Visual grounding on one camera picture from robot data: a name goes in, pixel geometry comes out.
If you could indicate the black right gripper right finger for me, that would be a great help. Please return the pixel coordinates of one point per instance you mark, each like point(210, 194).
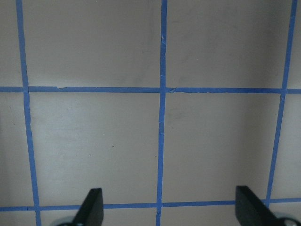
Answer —
point(250, 210)

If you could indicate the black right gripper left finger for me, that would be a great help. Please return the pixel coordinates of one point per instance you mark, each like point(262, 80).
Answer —
point(91, 211)

